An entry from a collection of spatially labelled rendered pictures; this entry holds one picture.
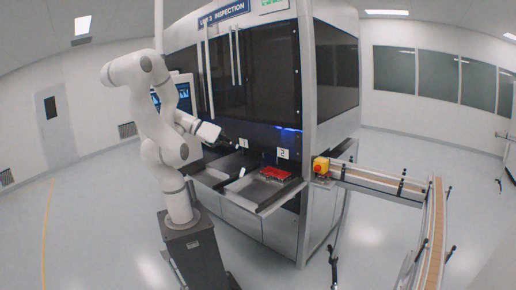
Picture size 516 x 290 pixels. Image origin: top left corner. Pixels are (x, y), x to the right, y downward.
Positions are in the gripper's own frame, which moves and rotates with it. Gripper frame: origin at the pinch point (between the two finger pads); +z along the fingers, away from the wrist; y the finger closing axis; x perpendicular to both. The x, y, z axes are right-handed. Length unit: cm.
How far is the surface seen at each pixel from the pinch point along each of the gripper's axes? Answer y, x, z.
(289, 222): 7, -50, 60
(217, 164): -13, -53, -3
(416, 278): 47, 46, 74
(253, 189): 6.7, -22.4, 23.2
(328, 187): -5, -6, 60
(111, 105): -167, -352, -363
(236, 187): 7.4, -27.6, 14.5
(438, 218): 17, 41, 99
